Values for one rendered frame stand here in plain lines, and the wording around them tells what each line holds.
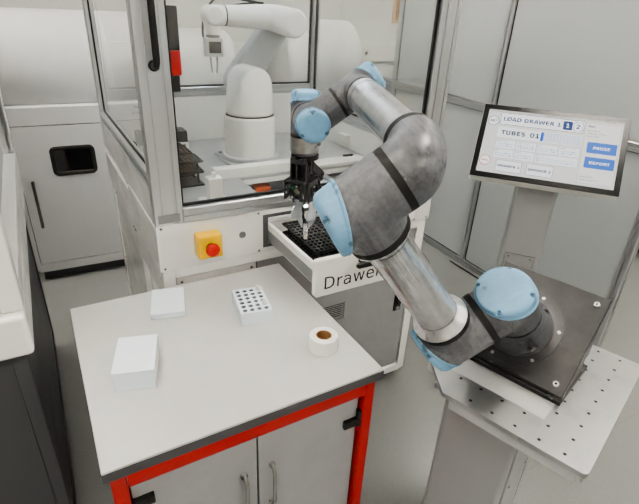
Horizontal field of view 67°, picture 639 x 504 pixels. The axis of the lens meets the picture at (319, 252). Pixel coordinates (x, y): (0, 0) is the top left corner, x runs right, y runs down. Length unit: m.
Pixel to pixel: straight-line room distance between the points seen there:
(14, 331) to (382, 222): 0.82
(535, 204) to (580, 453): 1.20
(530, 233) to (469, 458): 1.07
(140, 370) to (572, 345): 0.94
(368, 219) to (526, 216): 1.45
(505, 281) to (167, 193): 0.89
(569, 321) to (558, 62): 1.82
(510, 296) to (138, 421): 0.78
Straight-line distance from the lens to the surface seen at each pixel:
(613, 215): 2.69
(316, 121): 1.08
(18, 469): 1.58
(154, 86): 1.32
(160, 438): 1.04
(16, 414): 1.45
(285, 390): 1.10
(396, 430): 2.10
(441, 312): 0.96
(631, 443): 2.44
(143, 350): 1.17
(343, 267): 1.30
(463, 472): 1.45
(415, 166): 0.74
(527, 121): 2.09
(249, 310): 1.28
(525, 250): 2.19
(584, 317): 1.25
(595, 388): 1.31
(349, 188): 0.74
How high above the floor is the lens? 1.51
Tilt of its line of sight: 27 degrees down
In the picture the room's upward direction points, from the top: 3 degrees clockwise
